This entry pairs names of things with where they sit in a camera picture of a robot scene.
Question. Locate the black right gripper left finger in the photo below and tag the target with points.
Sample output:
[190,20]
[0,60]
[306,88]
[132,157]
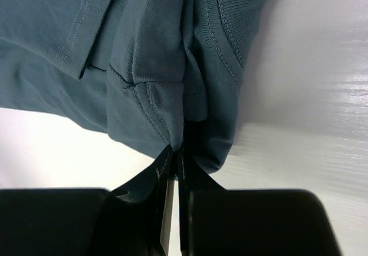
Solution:
[133,219]

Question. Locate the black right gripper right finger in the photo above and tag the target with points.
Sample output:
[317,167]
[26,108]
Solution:
[218,221]

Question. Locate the teal blue t shirt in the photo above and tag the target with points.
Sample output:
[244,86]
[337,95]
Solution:
[149,73]

